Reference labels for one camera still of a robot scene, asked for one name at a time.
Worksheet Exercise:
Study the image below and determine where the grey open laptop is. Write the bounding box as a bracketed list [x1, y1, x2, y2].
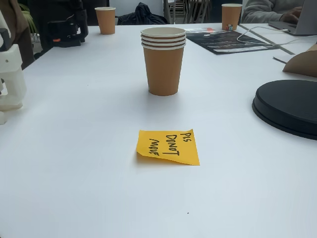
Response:
[268, 0, 317, 36]

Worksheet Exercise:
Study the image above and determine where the grey metal chair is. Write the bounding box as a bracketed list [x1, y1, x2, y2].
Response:
[183, 0, 215, 24]

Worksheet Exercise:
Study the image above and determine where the yellow sticky note with writing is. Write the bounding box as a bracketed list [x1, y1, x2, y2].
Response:
[135, 128, 201, 166]

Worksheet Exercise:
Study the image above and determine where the brown cardboard piece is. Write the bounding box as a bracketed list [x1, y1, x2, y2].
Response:
[282, 42, 317, 78]

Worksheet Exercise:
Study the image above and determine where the green plant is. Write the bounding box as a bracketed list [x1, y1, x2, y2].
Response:
[19, 2, 34, 34]

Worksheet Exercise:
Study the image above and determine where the black jacket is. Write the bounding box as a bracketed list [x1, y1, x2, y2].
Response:
[116, 2, 167, 26]

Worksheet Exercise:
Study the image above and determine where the black printed brochure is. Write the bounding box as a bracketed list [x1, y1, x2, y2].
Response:
[185, 29, 282, 55]

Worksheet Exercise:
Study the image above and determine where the black leader arm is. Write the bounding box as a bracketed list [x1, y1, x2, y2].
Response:
[46, 8, 89, 48]

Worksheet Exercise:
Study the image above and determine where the white charging cable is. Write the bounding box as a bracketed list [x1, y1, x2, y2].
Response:
[236, 26, 317, 47]

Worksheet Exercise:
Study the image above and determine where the clear plastic packet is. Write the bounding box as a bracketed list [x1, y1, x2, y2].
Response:
[184, 26, 223, 34]

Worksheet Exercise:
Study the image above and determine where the black round disc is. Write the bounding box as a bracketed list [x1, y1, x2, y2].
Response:
[252, 79, 317, 141]

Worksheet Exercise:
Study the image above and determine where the person's hand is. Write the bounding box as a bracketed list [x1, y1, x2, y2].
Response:
[279, 6, 303, 24]

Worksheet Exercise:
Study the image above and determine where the brown paper cup with logo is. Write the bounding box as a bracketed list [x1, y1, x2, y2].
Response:
[221, 3, 243, 31]

